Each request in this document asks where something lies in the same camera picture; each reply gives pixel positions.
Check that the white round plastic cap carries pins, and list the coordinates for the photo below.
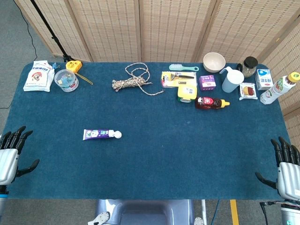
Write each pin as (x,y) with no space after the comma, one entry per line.
(117,134)

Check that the yellow floor tape strip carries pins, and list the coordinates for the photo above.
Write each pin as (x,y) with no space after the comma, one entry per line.
(234,213)

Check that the dark red sauce bottle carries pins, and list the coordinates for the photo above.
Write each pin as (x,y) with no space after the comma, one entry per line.
(207,103)

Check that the yellow tape measure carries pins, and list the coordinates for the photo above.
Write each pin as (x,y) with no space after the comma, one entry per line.
(73,65)

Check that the razor in yellow card pack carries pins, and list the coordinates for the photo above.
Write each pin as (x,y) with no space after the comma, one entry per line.
(167,79)

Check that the white printed pouch bag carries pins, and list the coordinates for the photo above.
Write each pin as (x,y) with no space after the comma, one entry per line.
(37,77)

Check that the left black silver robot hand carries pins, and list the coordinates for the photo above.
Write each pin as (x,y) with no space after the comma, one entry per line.
(7,164)

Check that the beige bowl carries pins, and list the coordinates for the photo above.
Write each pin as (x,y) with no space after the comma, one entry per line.
(213,62)

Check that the clear plastic jar of clips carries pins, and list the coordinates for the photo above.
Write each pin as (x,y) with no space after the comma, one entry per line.
(66,80)

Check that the blue binder clip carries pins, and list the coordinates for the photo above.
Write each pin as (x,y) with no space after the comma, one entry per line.
(54,65)

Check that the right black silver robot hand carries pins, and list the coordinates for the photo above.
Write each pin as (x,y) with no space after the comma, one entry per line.
(289,178)

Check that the purple box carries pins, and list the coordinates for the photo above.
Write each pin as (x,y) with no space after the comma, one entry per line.
(207,82)

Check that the light blue plastic jug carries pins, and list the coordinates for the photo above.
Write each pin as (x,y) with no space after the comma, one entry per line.
(230,82)

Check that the black tripod stand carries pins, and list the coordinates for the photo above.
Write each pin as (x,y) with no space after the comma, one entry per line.
(53,38)

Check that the white blue milk carton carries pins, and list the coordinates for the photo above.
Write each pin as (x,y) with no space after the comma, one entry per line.
(263,79)

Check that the cake snack packet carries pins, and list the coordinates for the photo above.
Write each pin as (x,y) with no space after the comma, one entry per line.
(248,91)

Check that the glass jar black lid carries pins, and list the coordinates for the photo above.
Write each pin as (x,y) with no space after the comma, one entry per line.
(249,69)

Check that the purple toothpaste tube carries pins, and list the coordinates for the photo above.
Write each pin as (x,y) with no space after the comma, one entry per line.
(96,134)

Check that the white pole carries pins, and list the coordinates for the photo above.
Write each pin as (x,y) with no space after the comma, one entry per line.
(204,211)

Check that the yellow green box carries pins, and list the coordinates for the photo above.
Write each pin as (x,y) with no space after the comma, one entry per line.
(186,92)

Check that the bamboo folding screen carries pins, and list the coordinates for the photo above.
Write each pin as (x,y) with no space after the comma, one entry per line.
(290,58)
(110,28)

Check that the teal hairbrush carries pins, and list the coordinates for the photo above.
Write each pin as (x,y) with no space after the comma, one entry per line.
(175,67)

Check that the drink bottle yellow cap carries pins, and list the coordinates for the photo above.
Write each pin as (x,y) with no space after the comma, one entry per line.
(274,90)

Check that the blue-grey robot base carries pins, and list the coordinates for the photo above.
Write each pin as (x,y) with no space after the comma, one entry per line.
(145,213)

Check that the blue felt table cloth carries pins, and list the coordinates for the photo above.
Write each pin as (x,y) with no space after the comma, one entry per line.
(152,152)

